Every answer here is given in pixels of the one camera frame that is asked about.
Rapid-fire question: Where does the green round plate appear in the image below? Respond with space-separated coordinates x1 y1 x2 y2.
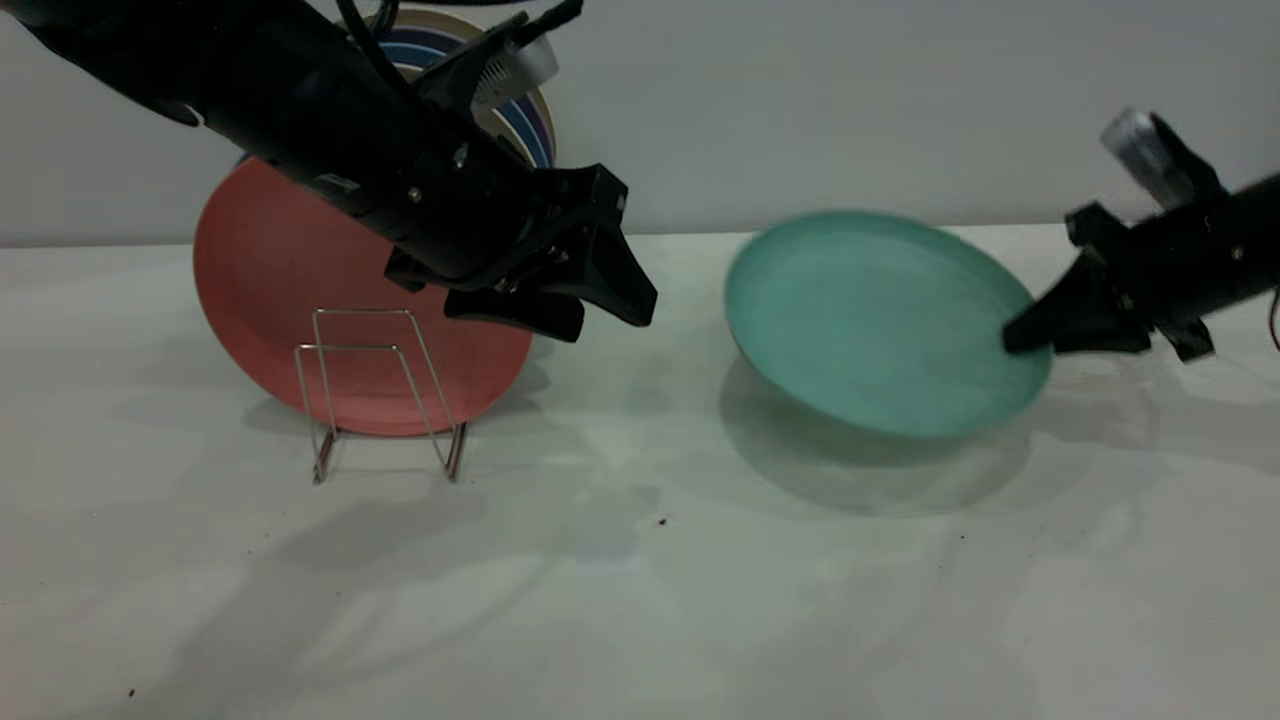
724 209 1054 440

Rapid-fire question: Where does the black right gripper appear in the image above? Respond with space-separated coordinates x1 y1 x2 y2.
1003 195 1251 363

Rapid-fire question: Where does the stack of blue beige plates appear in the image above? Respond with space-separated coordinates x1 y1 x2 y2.
365 5 557 151

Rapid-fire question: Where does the navy round plate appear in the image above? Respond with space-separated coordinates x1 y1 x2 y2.
378 25 554 166

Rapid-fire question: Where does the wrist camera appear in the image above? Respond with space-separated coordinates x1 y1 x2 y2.
1100 108 1229 216
420 12 559 111

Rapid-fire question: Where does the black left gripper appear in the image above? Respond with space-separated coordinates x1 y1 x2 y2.
385 135 658 343

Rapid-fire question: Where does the beige round plate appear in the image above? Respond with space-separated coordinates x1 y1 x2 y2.
488 100 526 151

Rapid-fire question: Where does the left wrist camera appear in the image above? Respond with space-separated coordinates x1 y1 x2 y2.
420 12 559 111

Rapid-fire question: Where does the red round plate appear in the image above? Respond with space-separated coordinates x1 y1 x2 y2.
193 157 534 437

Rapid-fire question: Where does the metal wire plate rack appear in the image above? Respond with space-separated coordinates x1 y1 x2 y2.
295 308 469 485

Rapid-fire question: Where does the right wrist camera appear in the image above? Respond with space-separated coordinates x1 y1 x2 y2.
1100 108 1229 216

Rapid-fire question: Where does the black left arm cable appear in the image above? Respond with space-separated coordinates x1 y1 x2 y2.
335 0 421 96

